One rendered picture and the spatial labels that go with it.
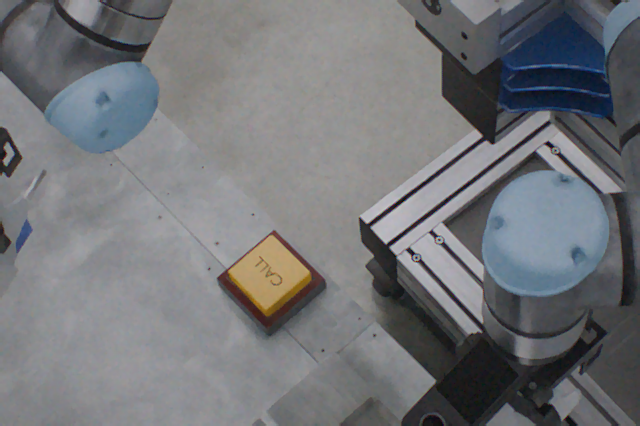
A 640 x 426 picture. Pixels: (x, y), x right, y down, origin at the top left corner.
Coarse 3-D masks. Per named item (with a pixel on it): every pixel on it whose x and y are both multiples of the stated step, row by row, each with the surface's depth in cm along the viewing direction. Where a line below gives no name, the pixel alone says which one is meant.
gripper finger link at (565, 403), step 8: (576, 392) 109; (552, 400) 106; (560, 400) 108; (568, 400) 109; (576, 400) 110; (560, 408) 109; (568, 408) 110; (520, 416) 106; (560, 416) 110; (520, 424) 108; (528, 424) 106
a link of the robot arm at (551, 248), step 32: (512, 192) 84; (544, 192) 84; (576, 192) 83; (512, 224) 83; (544, 224) 83; (576, 224) 82; (608, 224) 84; (512, 256) 82; (544, 256) 82; (576, 256) 82; (608, 256) 84; (512, 288) 85; (544, 288) 83; (576, 288) 84; (608, 288) 85; (512, 320) 89; (544, 320) 88; (576, 320) 90
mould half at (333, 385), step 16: (336, 352) 124; (320, 368) 123; (336, 368) 123; (352, 368) 123; (304, 384) 123; (320, 384) 123; (336, 384) 123; (352, 384) 122; (288, 400) 122; (304, 400) 122; (320, 400) 122; (336, 400) 122; (352, 400) 122; (272, 416) 122; (288, 416) 122; (304, 416) 121; (320, 416) 121; (336, 416) 121
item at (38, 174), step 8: (40, 168) 130; (32, 176) 130; (40, 176) 130; (32, 184) 130; (24, 192) 129; (32, 192) 130; (24, 224) 127; (24, 232) 128; (24, 240) 128; (0, 272) 126; (8, 272) 127; (16, 272) 129; (0, 280) 126; (8, 280) 128; (0, 288) 127; (0, 296) 127
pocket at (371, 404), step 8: (368, 400) 122; (376, 400) 123; (360, 408) 122; (368, 408) 124; (376, 408) 123; (384, 408) 123; (352, 416) 122; (360, 416) 124; (368, 416) 124; (376, 416) 124; (384, 416) 123; (392, 416) 122; (344, 424) 122; (352, 424) 124; (360, 424) 123; (368, 424) 123; (376, 424) 123; (384, 424) 123; (392, 424) 123; (400, 424) 122
